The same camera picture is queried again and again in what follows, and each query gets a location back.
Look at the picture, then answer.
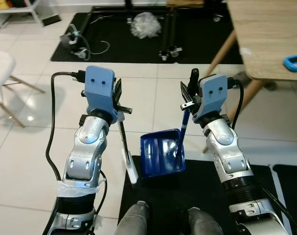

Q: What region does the small black flat object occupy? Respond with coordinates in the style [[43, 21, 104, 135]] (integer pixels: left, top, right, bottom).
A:
[[41, 15, 62, 27]]

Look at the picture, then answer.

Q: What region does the blue plastic dustpan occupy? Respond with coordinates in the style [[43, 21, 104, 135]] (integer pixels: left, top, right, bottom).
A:
[[139, 109, 193, 178]]

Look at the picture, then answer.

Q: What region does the light wooden table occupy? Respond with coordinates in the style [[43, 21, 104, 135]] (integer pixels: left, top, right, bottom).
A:
[[202, 0, 297, 153]]

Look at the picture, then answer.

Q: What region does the white shelf rack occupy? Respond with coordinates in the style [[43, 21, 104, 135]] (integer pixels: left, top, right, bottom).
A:
[[0, 0, 45, 29]]

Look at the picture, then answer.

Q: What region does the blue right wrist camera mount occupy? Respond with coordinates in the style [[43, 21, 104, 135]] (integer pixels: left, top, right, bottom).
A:
[[193, 74, 230, 124]]

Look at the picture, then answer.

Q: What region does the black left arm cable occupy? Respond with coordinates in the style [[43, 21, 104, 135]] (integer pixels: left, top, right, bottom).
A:
[[45, 70, 86, 183]]

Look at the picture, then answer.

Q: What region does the grey right robot leg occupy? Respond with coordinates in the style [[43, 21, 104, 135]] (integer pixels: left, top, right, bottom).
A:
[[186, 206, 225, 235]]

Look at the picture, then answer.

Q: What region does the grey device with cables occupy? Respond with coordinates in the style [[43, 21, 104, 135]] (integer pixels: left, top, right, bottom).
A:
[[64, 23, 92, 60]]

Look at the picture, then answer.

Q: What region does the grey caster wheel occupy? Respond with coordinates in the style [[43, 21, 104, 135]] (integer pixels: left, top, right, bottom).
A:
[[263, 81, 277, 92]]

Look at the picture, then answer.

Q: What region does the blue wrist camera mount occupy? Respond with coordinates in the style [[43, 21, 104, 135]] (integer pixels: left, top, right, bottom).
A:
[[193, 74, 230, 124], [84, 66, 120, 123]]

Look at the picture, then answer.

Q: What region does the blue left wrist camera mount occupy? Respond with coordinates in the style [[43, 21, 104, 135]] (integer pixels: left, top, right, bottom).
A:
[[84, 66, 120, 123]]

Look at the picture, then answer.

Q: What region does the large black floor mat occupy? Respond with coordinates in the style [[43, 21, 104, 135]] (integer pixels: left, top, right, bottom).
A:
[[50, 6, 247, 65]]

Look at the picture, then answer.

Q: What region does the grey left robot leg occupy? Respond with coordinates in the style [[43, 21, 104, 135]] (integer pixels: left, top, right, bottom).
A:
[[113, 200, 152, 235]]

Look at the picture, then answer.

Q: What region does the grey robot leg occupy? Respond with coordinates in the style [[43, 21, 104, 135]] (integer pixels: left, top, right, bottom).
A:
[[113, 200, 152, 235], [186, 206, 225, 235]]

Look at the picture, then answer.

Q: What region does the black metal wheeled frame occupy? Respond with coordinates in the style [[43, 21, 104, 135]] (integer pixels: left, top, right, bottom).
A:
[[81, 4, 184, 62]]

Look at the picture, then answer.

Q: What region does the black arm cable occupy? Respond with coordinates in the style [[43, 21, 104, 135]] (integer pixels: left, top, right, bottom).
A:
[[45, 70, 86, 183], [228, 77, 245, 129]]

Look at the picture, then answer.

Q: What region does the blue digital timer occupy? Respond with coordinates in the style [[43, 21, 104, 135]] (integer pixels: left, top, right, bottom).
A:
[[283, 55, 297, 73]]

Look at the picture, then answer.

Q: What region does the brown wooden box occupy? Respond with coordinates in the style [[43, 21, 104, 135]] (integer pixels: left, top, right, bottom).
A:
[[165, 0, 206, 8]]

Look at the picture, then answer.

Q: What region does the thin white cable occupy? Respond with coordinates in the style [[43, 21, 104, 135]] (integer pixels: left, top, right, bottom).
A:
[[90, 41, 111, 56]]

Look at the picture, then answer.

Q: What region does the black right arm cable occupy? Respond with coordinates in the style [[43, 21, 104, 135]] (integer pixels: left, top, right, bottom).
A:
[[228, 77, 245, 129]]

